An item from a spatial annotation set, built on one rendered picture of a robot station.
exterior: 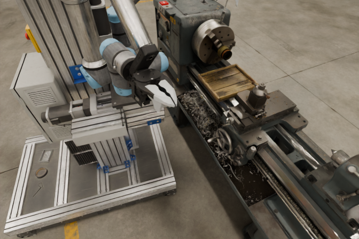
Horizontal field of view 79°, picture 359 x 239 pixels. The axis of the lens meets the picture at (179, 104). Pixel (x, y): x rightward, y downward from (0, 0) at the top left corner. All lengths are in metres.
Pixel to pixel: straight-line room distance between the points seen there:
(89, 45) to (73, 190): 1.38
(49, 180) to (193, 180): 1.23
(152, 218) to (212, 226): 0.50
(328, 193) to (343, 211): 0.08
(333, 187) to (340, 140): 1.70
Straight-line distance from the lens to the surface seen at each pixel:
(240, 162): 1.50
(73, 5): 0.90
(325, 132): 2.93
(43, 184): 2.21
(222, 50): 1.63
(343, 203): 1.28
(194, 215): 2.04
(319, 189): 1.28
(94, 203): 1.94
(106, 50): 0.73
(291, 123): 1.52
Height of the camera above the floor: 1.95
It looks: 45 degrees down
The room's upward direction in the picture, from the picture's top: straight up
